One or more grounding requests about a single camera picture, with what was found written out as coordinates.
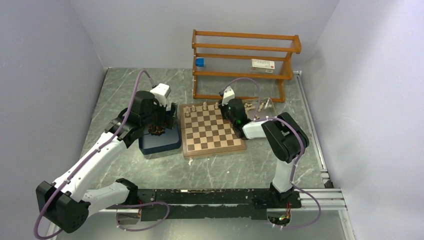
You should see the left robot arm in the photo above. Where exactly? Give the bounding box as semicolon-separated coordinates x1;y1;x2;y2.
35;90;178;233

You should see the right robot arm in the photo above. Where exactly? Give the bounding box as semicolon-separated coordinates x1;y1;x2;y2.
218;98;309;207

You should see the white chess knight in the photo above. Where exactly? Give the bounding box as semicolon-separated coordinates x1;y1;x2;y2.
244;102;256;112

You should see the pile of brown chess pieces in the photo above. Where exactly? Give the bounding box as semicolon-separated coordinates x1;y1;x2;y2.
147;126;165;136

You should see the white chess queen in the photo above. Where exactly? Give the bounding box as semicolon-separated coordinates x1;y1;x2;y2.
258;102;265;112

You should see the dark blue tray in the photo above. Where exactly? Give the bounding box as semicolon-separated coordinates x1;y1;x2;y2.
138;117;182;155

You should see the wooden chessboard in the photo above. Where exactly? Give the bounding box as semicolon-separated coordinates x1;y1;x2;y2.
179;101;247;158

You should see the orange wooden shelf rack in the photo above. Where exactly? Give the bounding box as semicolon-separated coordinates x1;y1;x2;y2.
191;29;302;103

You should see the white red box on shelf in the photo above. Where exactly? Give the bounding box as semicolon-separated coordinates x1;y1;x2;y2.
251;59;275;72

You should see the blue box on shelf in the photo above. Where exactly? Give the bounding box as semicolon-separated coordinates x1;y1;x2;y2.
194;57;206;68

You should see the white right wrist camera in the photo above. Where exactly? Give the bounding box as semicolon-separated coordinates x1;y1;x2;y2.
220;86;235;106

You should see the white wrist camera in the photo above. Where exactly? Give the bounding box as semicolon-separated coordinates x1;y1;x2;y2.
220;86;235;106
149;83;171;107

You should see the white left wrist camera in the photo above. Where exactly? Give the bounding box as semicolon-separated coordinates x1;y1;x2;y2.
149;83;171;107

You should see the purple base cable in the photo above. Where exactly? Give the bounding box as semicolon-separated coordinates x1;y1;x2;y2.
115;200;172;232

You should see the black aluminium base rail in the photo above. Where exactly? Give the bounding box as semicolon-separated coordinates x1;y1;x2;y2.
82;188;347;222

